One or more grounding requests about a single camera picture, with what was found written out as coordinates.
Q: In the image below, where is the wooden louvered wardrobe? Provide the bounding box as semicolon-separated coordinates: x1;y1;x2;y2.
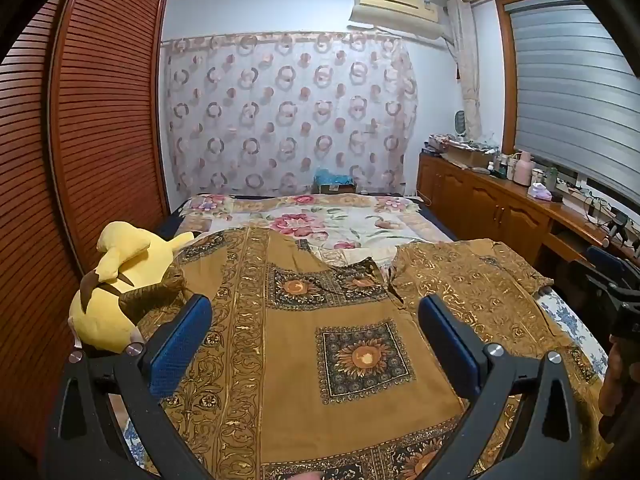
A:
0;0;172;461

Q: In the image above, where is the mustard patterned blanket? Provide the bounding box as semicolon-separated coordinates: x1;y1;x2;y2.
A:
137;227;608;480

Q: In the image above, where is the wooden cabinet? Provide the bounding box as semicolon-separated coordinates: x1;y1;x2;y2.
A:
417;152;640;283

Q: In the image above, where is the person's right hand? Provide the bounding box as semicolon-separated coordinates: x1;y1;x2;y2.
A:
597;337;640;441

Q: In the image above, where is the blue item at bedhead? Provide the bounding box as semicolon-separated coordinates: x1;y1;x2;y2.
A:
313;168;357;195

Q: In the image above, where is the yellow plush toy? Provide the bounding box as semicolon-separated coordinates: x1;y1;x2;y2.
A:
68;221;196;357

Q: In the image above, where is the open cardboard box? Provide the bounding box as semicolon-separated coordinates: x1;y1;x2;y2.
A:
442;142;497;169

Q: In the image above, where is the wall air conditioner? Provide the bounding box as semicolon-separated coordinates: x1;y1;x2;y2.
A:
348;0;444;41

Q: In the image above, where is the wooden window frame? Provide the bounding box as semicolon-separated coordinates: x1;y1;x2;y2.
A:
494;0;640;196

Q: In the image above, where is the wrapped air conditioner pipe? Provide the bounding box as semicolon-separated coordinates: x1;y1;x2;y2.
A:
446;0;484;142

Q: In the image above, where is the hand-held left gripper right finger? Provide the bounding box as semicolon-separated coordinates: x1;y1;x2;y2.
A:
417;294;583;480

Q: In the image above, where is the floral blanket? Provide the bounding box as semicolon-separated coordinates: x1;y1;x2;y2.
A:
177;192;454;267

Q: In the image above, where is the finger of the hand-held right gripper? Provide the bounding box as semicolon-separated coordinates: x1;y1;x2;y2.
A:
586;246;628;282

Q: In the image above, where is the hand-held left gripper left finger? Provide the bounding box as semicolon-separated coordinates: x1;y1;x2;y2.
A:
42;294;216;480

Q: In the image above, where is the pink thermos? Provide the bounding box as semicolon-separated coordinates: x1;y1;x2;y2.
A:
513;150;535;187

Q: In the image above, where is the blue white floral quilt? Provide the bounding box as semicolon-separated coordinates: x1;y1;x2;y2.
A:
107;287;610;467

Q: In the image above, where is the grey window blind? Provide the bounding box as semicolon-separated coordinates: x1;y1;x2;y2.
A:
502;0;640;197

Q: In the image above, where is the ring print curtain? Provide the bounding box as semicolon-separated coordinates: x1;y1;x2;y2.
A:
162;31;419;199

